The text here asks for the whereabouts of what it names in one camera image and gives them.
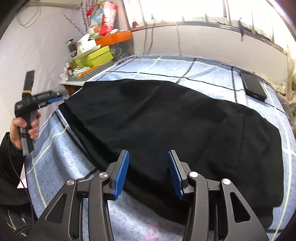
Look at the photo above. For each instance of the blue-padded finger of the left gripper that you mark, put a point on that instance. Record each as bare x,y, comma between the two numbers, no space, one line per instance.
55,99

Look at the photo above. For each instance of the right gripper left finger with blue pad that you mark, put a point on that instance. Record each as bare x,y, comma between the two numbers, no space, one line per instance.
118,175

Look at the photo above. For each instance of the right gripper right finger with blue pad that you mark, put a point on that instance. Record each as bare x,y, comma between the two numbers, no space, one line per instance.
179,174

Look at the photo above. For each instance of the black pants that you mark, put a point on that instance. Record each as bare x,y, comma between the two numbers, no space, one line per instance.
216,138

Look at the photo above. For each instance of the black left sleeve forearm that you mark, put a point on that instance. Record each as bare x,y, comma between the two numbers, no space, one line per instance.
11,165

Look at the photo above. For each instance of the striped tray box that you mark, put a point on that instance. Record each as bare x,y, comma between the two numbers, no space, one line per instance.
86,73

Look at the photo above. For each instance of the dark glass jar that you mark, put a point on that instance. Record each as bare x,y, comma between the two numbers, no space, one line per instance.
72,47

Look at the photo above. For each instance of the lime green box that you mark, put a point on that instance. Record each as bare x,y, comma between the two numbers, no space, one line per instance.
98,57

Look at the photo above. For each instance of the orange box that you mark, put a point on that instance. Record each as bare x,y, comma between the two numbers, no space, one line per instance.
112,39

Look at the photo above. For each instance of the black phone on bed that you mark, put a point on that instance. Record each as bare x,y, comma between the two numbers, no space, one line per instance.
252,87

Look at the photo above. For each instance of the floral curtain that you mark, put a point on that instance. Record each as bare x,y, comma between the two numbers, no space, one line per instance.
286,90

